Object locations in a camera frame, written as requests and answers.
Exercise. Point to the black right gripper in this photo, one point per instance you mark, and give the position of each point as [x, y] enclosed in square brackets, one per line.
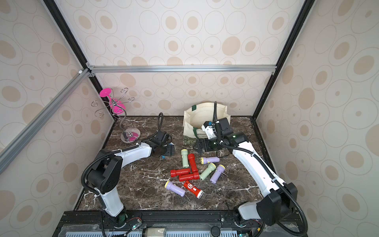
[204, 144]

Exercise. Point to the red flashlight with logo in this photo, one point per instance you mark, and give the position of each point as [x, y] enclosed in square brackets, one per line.
[193, 189]

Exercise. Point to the cream green tote bag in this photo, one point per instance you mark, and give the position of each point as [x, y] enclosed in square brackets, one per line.
[194, 119]

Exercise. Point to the green flashlight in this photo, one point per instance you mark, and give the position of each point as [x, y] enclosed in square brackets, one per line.
[211, 167]
[185, 161]

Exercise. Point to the aluminium frame rail left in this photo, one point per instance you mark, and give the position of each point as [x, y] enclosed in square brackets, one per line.
[25, 136]

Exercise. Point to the purple flashlight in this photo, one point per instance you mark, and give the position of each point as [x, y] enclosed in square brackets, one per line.
[172, 187]
[219, 170]

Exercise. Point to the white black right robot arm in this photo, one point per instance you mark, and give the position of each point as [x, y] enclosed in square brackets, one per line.
[279, 198]

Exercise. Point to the aluminium frame rail back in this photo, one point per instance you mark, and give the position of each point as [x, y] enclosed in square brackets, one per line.
[183, 69]

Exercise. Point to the red flashlight lower horizontal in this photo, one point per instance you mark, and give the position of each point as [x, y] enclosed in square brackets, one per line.
[188, 177]

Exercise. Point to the green flashlight upper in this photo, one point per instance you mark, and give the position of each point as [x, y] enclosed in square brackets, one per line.
[185, 161]

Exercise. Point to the red flashlight upper right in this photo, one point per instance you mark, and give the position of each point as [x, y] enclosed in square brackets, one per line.
[191, 159]

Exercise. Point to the red flashlight horizontal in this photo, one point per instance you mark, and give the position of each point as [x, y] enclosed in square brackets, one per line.
[188, 177]
[178, 172]

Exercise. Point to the green flashlight right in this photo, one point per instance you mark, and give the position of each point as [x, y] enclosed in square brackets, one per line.
[211, 167]

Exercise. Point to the purple flashlight right horizontal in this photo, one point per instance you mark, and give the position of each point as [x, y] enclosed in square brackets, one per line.
[207, 160]

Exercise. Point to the red flashlight middle horizontal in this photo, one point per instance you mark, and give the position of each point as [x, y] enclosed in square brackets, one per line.
[178, 172]

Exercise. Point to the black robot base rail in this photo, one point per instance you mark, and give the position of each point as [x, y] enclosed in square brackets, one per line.
[165, 223]

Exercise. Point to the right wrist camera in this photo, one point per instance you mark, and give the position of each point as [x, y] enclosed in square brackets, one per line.
[209, 129]

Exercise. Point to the purple flashlight far right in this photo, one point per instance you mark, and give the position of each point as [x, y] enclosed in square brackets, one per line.
[219, 170]

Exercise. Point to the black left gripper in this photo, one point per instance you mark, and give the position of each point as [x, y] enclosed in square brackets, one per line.
[171, 150]

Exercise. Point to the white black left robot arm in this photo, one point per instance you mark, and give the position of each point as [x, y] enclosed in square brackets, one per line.
[101, 176]

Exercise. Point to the aluminium frame rail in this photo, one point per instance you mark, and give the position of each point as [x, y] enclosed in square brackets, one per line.
[25, 136]
[183, 69]

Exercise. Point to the purple flashlight bottom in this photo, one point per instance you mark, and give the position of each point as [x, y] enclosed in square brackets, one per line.
[172, 187]

